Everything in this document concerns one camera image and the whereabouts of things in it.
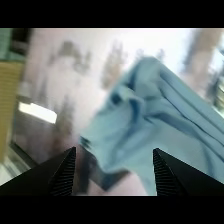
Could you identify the light blue shirt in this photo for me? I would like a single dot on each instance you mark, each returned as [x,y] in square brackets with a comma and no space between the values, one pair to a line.
[160,113]

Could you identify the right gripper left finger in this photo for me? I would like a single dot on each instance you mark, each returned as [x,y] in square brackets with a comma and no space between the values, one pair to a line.
[56,176]

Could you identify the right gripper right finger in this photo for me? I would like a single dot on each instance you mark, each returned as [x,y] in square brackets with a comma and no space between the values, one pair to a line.
[176,178]

